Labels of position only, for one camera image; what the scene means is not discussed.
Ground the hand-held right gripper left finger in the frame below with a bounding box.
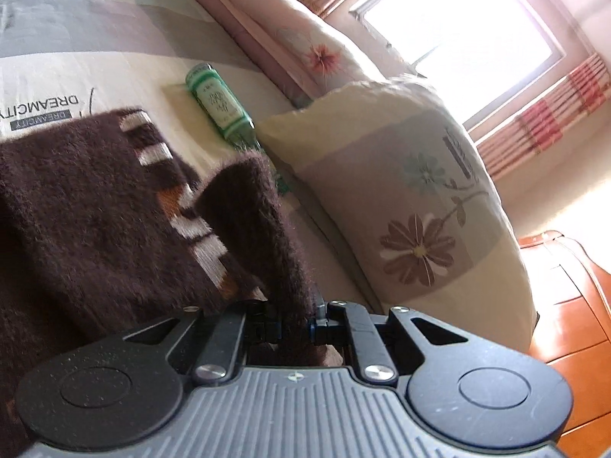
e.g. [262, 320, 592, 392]
[123, 298, 287, 385]

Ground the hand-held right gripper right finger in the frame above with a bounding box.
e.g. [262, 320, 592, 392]
[308, 300, 469, 385]

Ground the brown fuzzy sweater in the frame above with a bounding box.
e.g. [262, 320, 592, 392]
[0, 109, 344, 458]

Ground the cream floral pillow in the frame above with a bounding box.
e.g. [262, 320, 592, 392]
[258, 79, 538, 349]

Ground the orange wooden headboard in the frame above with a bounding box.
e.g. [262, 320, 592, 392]
[518, 229, 611, 458]

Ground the green bottle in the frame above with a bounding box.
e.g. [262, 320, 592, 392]
[185, 63, 292, 196]

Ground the pink folded quilt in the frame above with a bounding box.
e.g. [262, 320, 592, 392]
[157, 0, 416, 110]

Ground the window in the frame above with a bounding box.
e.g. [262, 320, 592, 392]
[351, 0, 566, 127]

